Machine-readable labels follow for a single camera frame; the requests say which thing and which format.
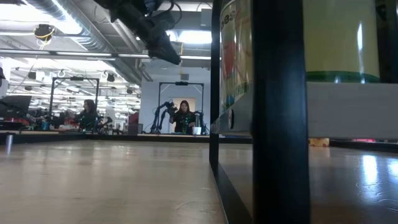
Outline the black frame shelf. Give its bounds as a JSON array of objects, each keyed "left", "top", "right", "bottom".
[{"left": 208, "top": 0, "right": 398, "bottom": 224}]

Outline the dark cabinet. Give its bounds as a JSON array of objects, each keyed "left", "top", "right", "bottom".
[{"left": 127, "top": 123, "right": 144, "bottom": 135}]

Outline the silver spiral air duct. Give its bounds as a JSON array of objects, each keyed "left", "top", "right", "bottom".
[{"left": 24, "top": 0, "right": 139, "bottom": 84}]

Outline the silver metal post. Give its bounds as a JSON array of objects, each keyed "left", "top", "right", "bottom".
[{"left": 5, "top": 134, "right": 14, "bottom": 156}]

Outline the person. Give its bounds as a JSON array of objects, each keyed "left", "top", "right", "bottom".
[
  {"left": 75, "top": 99, "right": 101, "bottom": 131},
  {"left": 169, "top": 100, "right": 197, "bottom": 135}
]

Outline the yellow carrots can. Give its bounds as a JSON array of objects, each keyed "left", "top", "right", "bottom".
[{"left": 303, "top": 0, "right": 381, "bottom": 83}]

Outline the long light strip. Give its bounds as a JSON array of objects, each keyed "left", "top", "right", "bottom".
[{"left": 0, "top": 49, "right": 212, "bottom": 60}]

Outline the black yellow cord reel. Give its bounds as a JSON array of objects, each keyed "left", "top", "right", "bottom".
[{"left": 33, "top": 24, "right": 56, "bottom": 43}]

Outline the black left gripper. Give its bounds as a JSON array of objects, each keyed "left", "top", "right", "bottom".
[{"left": 136, "top": 14, "right": 182, "bottom": 65}]

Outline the black monitor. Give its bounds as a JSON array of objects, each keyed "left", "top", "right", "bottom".
[{"left": 0, "top": 95, "right": 32, "bottom": 119}]

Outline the black aluminium table frame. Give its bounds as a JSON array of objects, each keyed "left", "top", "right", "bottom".
[{"left": 0, "top": 132, "right": 398, "bottom": 153}]

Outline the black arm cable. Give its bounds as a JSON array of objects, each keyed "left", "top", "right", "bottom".
[{"left": 167, "top": 0, "right": 183, "bottom": 26}]

